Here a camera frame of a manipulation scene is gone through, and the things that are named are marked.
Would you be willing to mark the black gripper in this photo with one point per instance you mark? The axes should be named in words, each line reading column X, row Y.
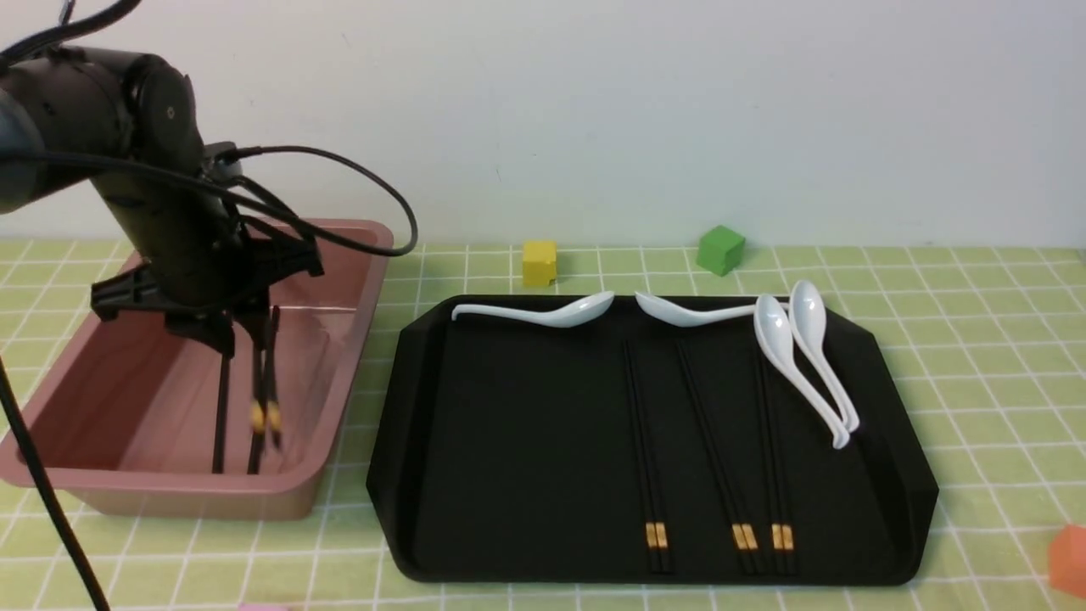
column 201, row 295

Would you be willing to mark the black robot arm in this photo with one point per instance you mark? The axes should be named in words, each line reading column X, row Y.
column 125, row 122

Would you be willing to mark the pink plastic bin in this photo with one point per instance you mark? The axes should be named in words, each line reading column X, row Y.
column 125, row 418

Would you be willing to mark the pink cube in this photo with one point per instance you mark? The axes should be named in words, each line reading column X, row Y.
column 261, row 607

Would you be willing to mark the yellow cube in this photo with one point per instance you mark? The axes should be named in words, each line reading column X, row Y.
column 539, row 263

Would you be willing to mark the white ceramic spoon far left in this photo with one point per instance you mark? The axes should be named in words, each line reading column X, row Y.
column 572, row 315

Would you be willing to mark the white ceramic spoon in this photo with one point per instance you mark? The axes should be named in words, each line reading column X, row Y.
column 773, row 332
column 808, row 319
column 676, row 315
column 572, row 315

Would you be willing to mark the black plastic tray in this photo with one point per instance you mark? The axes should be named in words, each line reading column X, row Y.
column 628, row 451

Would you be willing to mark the white ceramic spoon middle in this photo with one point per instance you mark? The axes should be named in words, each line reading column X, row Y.
column 676, row 315

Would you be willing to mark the gold banded chopstick left pair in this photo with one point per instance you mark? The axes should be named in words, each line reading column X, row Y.
column 661, row 509
column 643, row 451

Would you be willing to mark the gold banded chopstick pair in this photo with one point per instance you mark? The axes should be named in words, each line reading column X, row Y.
column 737, row 492
column 661, row 509
column 770, row 474
column 782, row 478
column 643, row 451
column 733, row 513

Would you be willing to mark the green cube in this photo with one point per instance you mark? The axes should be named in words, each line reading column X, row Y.
column 720, row 250

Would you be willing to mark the gold banded chopstick middle pair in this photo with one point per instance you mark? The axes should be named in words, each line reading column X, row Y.
column 737, row 492
column 733, row 513

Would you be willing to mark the white ceramic spoon right inner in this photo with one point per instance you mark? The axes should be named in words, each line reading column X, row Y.
column 773, row 332

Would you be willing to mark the white ceramic spoon right outer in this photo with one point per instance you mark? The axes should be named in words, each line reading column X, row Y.
column 808, row 319

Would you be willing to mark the gold banded chopstick right pair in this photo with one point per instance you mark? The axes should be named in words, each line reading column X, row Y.
column 770, row 474
column 782, row 478

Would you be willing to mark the green checkered tablecloth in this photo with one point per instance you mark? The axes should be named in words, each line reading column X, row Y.
column 986, row 346

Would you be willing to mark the orange cube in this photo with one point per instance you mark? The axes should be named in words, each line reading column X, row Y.
column 1066, row 561

